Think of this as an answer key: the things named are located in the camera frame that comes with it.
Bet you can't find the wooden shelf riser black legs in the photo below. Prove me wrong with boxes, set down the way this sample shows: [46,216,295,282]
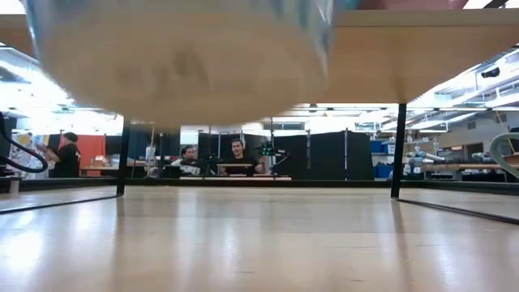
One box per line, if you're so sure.
[0,8,519,226]

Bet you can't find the wooden background table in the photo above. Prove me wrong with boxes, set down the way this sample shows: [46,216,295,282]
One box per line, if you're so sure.
[79,164,148,171]

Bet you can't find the colourful printed poster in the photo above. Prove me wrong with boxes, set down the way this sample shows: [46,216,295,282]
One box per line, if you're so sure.
[10,131,40,175]

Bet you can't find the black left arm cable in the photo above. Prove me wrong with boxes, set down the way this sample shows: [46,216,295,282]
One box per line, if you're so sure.
[0,111,49,174]

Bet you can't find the background robot table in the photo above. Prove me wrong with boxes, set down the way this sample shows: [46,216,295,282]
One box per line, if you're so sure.
[179,174,293,182]

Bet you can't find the green mug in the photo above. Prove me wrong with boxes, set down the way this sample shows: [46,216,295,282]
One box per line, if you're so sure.
[487,131,519,180]

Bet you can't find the white mug with blue pattern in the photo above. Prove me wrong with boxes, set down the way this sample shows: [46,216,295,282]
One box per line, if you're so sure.
[23,0,340,127]

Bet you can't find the blue storage bin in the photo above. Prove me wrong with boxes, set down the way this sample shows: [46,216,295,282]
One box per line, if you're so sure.
[373,163,395,179]
[370,140,397,156]

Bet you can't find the black folding partition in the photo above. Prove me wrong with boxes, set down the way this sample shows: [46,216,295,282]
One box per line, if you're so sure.
[273,130,375,182]

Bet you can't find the person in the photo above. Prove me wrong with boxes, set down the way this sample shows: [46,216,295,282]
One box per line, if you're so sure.
[220,138,268,176]
[172,144,203,176]
[36,131,82,178]

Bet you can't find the long wooden workbench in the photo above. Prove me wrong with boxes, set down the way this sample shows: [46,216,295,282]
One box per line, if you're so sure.
[421,162,519,172]

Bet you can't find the pink mug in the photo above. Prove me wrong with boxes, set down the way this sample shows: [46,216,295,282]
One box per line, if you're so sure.
[356,0,470,11]

